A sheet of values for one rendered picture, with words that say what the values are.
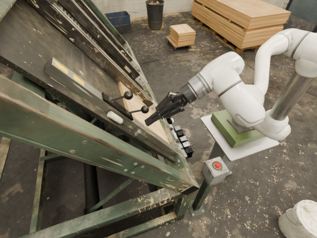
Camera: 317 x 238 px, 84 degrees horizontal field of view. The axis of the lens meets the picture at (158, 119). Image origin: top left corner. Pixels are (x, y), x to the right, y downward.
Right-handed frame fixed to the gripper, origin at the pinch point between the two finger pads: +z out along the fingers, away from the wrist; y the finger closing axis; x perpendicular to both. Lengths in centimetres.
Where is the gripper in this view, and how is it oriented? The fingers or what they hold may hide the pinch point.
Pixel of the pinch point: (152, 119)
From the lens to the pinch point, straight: 75.3
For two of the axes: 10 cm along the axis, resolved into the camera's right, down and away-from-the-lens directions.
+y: 5.0, 4.5, 7.4
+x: -3.2, -7.0, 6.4
